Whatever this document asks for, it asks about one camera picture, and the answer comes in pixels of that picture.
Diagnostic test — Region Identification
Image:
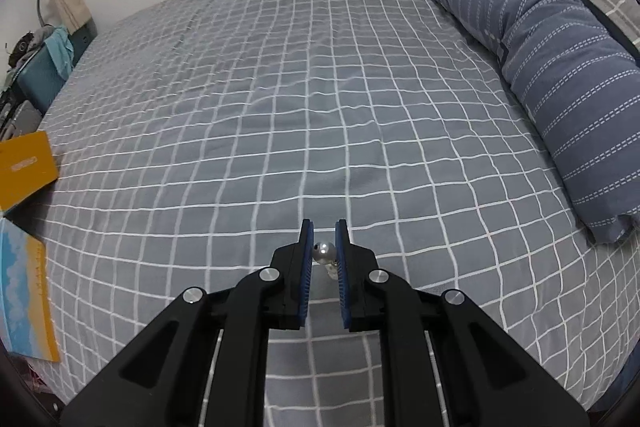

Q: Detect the white pearl cluster charm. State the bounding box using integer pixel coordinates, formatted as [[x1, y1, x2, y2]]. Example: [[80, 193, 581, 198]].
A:
[[312, 242, 338, 281]]

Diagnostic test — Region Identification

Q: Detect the open white cardboard box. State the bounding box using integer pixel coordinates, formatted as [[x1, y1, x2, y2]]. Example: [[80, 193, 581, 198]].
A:
[[1, 131, 61, 363]]

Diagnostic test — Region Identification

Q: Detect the grey checked bed sheet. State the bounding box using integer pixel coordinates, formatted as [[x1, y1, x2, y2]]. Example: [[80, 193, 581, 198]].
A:
[[24, 0, 639, 407]]

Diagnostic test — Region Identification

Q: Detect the blue striped bolster pillow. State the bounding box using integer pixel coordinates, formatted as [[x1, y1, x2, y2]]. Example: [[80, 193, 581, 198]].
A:
[[437, 0, 639, 244]]

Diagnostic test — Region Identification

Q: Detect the teal suitcase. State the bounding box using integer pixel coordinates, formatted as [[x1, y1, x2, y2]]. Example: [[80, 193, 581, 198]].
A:
[[13, 34, 66, 115]]

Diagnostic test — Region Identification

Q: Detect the teal cloth on suitcase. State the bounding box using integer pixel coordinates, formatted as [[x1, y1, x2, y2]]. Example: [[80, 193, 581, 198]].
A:
[[44, 26, 75, 80]]

